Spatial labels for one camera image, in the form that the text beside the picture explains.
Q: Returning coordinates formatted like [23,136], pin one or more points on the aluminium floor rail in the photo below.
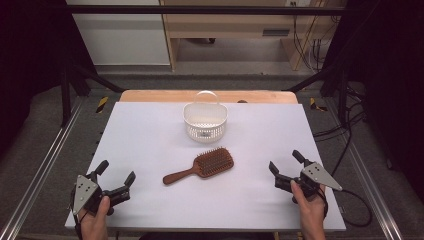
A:
[370,186]
[43,163]

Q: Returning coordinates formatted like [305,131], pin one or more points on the person's left hand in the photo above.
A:
[95,225]

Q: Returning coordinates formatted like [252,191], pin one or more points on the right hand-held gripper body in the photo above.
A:
[318,175]

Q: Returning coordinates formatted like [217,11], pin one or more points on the black curtain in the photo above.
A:
[26,50]
[393,66]

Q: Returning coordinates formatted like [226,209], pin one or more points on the wooden table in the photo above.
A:
[160,96]

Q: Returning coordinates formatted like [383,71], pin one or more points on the white cabinet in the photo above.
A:
[123,40]

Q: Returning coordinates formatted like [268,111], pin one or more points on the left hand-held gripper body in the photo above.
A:
[83,193]

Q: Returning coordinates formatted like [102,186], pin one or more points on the black metal frame bar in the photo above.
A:
[200,10]

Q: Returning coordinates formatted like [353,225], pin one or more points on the person's right hand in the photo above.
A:
[311,213]

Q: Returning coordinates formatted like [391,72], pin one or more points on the white table mat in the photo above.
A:
[150,140]

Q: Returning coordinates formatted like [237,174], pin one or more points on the brown wooden hairbrush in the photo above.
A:
[213,162]

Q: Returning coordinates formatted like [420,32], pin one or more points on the white plastic basket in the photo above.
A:
[205,133]

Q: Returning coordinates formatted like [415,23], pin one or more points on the black metal stand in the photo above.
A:
[66,96]
[342,96]

